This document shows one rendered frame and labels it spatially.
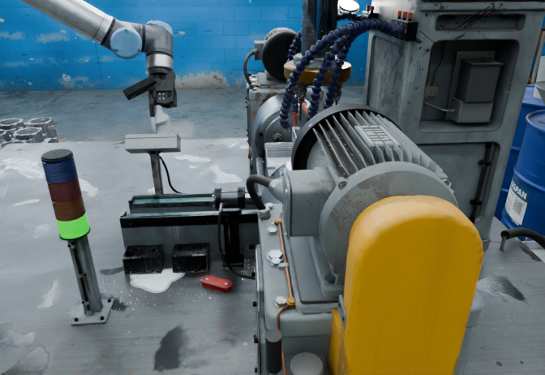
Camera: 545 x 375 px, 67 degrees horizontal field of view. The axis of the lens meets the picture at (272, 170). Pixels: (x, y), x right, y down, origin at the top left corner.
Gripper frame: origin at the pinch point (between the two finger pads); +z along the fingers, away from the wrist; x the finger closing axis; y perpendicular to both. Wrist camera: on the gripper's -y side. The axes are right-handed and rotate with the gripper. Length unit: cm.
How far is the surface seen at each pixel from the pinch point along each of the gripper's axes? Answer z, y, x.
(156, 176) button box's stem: 15.3, 0.2, 4.3
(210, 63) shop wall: -224, -20, 482
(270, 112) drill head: -3.6, 39.1, -5.0
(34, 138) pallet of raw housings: -37, -120, 162
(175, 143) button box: 5.6, 7.8, -3.6
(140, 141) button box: 4.8, -3.3, -3.6
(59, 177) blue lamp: 23, -7, -53
